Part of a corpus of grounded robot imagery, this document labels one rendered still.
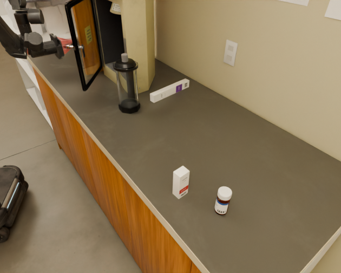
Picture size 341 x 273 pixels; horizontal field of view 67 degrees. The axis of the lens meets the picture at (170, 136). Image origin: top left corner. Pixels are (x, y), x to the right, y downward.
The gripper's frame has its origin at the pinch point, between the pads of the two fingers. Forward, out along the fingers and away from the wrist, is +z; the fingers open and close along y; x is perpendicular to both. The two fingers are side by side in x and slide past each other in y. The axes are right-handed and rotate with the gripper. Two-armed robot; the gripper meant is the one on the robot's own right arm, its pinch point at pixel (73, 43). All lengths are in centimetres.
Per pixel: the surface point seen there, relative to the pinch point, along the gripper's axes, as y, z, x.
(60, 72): -25.6, -2.7, 31.1
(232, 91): -24, 61, -49
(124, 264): -120, -14, -49
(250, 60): -5, 62, -56
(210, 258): -27, -8, -106
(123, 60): -1.7, 10.4, -29.5
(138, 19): 10.4, 25.2, -18.6
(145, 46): -2.3, 28.5, -18.4
